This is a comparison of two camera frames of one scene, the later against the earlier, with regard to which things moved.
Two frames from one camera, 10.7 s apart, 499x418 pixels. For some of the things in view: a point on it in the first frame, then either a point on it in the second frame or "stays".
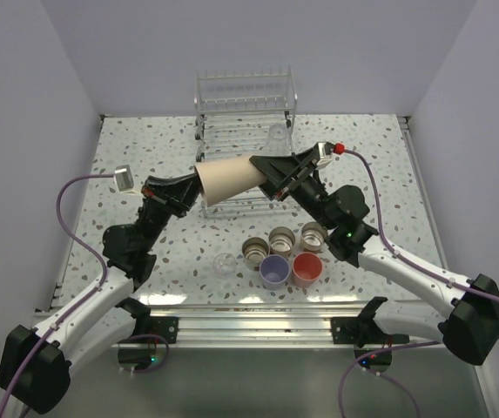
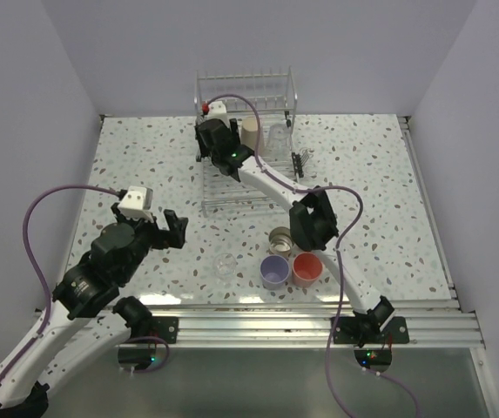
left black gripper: x=175 y=195 to x=174 y=237
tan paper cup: x=223 y=178 to x=249 y=134
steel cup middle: x=281 y=240 stays
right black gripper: x=280 y=170 to x=233 y=126
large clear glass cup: x=279 y=141 stays
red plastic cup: x=306 y=268 stays
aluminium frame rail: x=281 y=327 stays
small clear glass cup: x=225 y=265 stays
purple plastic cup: x=273 y=270 stays
